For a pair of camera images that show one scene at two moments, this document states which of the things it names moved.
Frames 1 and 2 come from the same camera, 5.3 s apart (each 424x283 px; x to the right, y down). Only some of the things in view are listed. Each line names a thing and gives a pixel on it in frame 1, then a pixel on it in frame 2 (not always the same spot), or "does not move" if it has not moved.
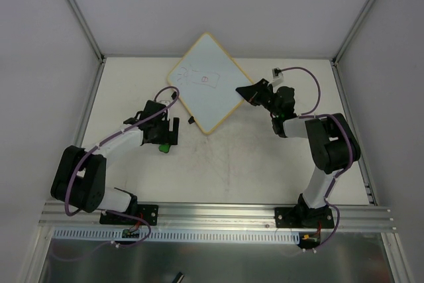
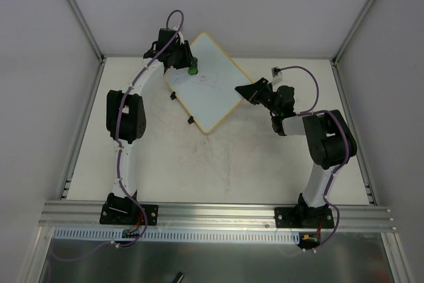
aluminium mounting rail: (227, 217) does not move
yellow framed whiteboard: (205, 81) does not move
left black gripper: (174, 131) → (183, 56)
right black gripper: (265, 91) does not move
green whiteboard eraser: (164, 148) → (193, 69)
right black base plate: (294, 217) does not move
